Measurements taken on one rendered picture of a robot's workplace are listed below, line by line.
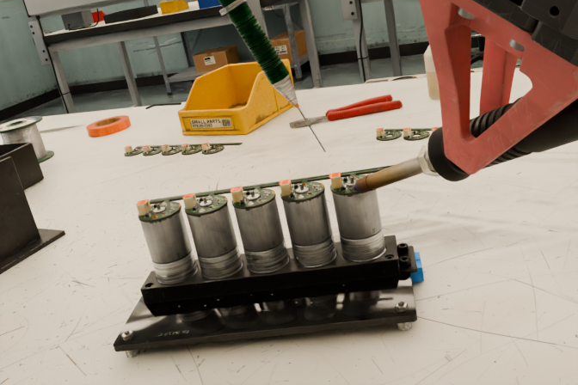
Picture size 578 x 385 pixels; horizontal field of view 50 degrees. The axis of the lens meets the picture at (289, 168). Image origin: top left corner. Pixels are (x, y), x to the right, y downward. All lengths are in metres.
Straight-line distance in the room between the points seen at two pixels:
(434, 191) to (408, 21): 4.43
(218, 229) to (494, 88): 0.17
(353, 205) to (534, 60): 0.16
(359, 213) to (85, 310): 0.19
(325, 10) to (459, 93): 4.81
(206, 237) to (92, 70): 5.96
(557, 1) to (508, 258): 0.23
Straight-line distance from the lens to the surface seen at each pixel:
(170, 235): 0.36
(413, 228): 0.42
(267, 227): 0.34
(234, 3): 0.30
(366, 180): 0.31
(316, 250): 0.35
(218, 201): 0.35
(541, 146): 0.24
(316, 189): 0.34
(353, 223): 0.34
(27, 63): 6.39
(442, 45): 0.23
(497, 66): 0.26
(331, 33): 5.06
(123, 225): 0.54
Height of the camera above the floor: 0.94
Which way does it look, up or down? 19 degrees down
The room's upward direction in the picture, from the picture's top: 12 degrees counter-clockwise
